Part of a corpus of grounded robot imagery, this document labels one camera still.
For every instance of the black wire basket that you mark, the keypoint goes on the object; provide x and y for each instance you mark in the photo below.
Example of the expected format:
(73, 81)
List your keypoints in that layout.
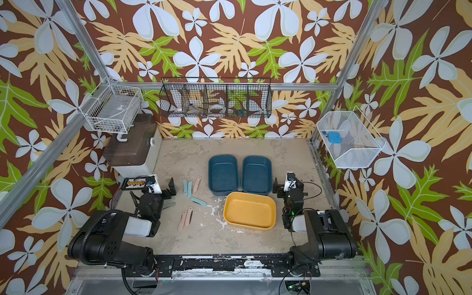
(216, 97)

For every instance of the teal storage box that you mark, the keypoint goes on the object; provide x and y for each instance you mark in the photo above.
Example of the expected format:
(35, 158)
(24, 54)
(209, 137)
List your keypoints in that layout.
(223, 177)
(257, 175)

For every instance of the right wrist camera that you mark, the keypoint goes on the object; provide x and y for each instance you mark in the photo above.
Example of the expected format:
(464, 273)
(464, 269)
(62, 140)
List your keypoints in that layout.
(292, 182)

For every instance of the white wire basket left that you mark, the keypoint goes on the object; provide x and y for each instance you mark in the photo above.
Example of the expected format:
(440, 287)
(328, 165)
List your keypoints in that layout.
(112, 107)

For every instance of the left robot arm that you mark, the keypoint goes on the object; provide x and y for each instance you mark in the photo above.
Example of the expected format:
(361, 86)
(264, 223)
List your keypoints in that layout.
(99, 241)

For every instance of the white wire basket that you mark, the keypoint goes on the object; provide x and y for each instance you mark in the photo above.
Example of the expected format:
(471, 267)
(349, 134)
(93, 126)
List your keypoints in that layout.
(112, 107)
(361, 141)

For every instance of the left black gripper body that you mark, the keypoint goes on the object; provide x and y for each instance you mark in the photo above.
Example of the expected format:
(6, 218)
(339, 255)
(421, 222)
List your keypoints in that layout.
(160, 200)

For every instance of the white wire basket right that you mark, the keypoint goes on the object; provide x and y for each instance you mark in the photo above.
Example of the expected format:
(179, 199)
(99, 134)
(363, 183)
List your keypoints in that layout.
(361, 141)

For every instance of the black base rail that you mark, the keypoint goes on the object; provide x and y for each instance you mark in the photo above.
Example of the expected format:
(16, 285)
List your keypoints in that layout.
(275, 265)

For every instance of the brown lidded white container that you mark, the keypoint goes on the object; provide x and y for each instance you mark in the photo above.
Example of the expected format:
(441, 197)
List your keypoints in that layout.
(135, 153)

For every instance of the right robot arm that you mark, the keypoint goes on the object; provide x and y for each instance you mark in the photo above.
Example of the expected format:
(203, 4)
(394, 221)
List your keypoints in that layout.
(327, 234)

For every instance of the yellow storage box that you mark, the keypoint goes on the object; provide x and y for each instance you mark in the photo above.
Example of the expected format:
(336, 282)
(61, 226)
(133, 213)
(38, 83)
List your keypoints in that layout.
(250, 210)

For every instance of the small electronics board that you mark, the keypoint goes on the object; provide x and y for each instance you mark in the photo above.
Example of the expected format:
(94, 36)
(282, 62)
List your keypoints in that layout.
(298, 287)

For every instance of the blue object in basket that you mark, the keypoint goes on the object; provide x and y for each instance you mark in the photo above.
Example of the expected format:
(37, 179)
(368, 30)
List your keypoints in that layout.
(334, 138)

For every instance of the right teal storage box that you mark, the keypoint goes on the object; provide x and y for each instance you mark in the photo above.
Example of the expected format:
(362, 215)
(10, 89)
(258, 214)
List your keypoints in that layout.
(257, 175)

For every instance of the left teal storage box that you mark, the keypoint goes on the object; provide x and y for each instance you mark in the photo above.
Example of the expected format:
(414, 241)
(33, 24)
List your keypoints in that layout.
(223, 177)

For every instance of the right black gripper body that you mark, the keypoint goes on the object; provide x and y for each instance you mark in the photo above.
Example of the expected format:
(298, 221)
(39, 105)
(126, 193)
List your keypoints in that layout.
(286, 196)

